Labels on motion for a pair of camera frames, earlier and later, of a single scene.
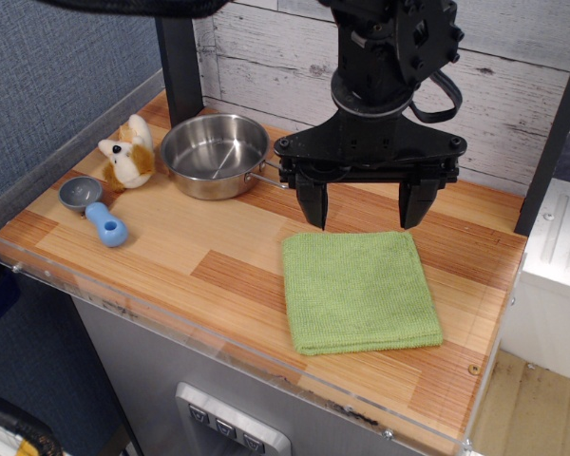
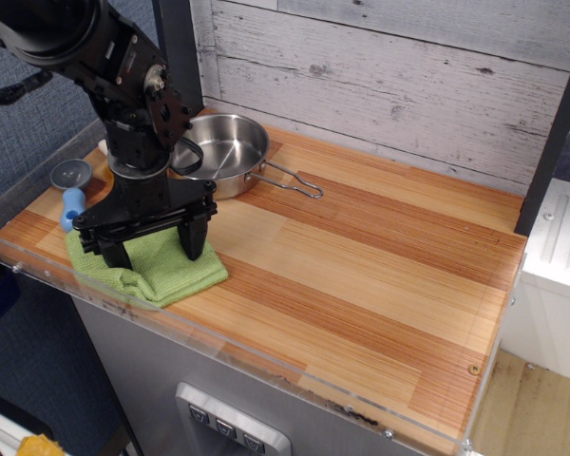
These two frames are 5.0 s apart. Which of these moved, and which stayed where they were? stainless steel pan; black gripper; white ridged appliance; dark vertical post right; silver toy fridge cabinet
Moved: black gripper
Stayed: silver toy fridge cabinet; white ridged appliance; dark vertical post right; stainless steel pan
